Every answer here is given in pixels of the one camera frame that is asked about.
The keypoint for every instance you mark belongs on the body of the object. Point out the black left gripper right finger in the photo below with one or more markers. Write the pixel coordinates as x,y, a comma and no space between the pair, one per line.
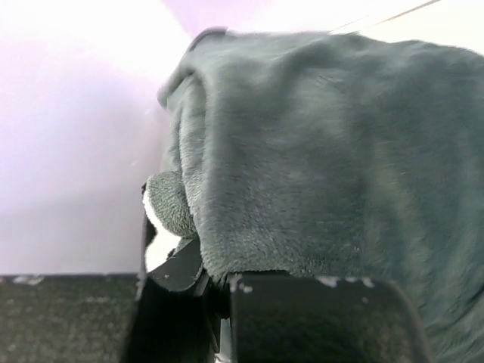
279,318

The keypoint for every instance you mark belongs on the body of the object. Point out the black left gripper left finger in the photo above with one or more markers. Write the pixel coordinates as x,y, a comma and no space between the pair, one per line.
157,316

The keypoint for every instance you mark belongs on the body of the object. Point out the zebra print pillowcase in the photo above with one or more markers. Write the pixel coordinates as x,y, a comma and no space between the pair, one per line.
333,154

